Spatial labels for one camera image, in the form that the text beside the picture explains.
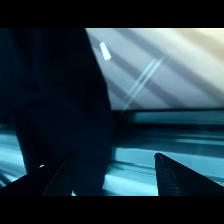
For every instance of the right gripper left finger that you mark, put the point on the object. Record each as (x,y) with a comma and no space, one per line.
(50,182)

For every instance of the grey-blue garment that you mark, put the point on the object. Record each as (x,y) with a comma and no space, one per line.
(56,100)

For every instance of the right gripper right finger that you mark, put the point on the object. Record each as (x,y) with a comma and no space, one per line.
(181,180)

